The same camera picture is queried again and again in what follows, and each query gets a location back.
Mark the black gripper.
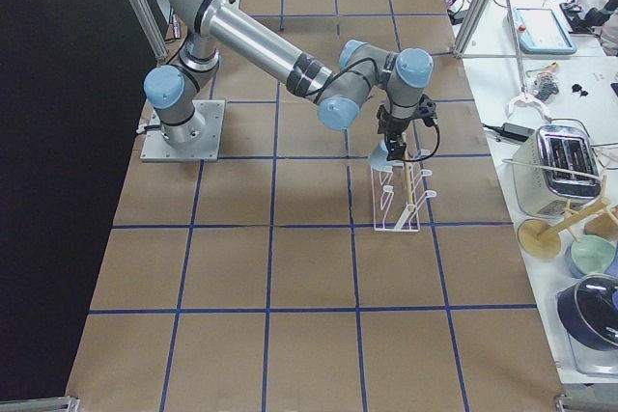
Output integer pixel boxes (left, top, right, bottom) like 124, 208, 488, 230
377, 103, 417, 161

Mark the pale blue cup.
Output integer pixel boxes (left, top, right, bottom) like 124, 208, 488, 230
368, 140, 392, 173

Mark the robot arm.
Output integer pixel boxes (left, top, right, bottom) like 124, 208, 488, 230
144, 0, 437, 170

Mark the black power adapter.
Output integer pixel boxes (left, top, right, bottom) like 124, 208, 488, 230
482, 123, 534, 142

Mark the silver toaster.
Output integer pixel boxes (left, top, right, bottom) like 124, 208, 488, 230
510, 124, 602, 218

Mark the wooden mug tree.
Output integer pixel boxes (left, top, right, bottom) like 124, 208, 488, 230
517, 167, 617, 260

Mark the teach pendant tablet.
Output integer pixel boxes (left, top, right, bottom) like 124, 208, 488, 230
513, 8, 577, 55

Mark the long reach grabber tool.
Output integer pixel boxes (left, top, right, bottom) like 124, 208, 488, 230
505, 0, 551, 123

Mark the green bowl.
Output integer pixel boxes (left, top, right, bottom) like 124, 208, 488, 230
566, 235, 616, 278

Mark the dark pot with lid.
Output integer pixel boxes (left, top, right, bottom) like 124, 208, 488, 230
556, 273, 617, 351

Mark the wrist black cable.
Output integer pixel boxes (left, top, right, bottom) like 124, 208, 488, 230
403, 115, 441, 164

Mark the white wire cup rack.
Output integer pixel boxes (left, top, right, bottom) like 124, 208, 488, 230
371, 161, 437, 233

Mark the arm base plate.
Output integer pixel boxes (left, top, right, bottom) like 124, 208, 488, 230
140, 99, 226, 162

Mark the aluminium frame post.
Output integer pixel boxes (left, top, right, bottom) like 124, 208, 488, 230
103, 0, 171, 63

